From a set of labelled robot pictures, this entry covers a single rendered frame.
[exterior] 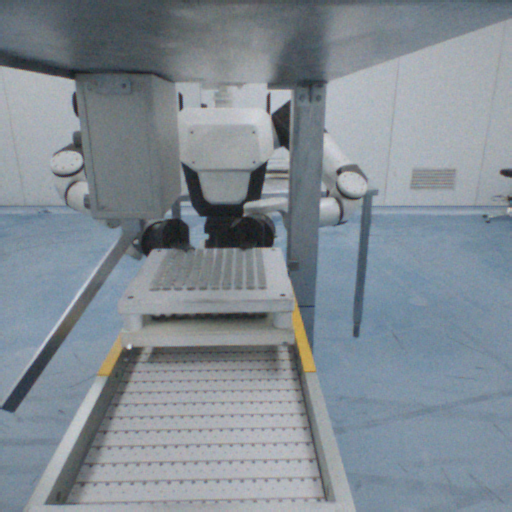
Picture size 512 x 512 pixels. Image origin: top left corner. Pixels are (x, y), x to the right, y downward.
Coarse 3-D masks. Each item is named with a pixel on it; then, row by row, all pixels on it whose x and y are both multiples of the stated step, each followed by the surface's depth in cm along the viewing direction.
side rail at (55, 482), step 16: (128, 352) 66; (96, 384) 55; (112, 384) 58; (96, 400) 52; (80, 416) 49; (96, 416) 52; (80, 432) 47; (64, 448) 45; (80, 448) 47; (48, 464) 43; (64, 464) 43; (48, 480) 41; (64, 480) 43; (32, 496) 39; (48, 496) 39
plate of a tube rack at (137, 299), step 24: (144, 264) 74; (192, 264) 74; (264, 264) 74; (144, 288) 64; (288, 288) 64; (120, 312) 60; (144, 312) 60; (168, 312) 60; (192, 312) 60; (216, 312) 60
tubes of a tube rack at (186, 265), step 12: (180, 252) 77; (192, 252) 77; (216, 252) 77; (228, 252) 77; (240, 252) 77; (252, 252) 77; (180, 264) 73; (204, 264) 71; (216, 264) 71; (228, 264) 71; (240, 264) 71; (252, 264) 71; (168, 276) 66; (180, 276) 66; (192, 276) 66; (204, 276) 66; (216, 276) 66; (228, 276) 66; (240, 276) 66; (252, 276) 66
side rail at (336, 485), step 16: (304, 384) 58; (320, 400) 52; (320, 416) 49; (320, 432) 47; (320, 448) 46; (336, 448) 45; (320, 464) 46; (336, 464) 43; (336, 480) 41; (336, 496) 39
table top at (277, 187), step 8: (184, 184) 244; (264, 184) 245; (272, 184) 245; (280, 184) 245; (184, 192) 220; (264, 192) 221; (272, 192) 221; (280, 192) 222; (368, 192) 229; (376, 192) 230; (176, 200) 214; (184, 200) 215
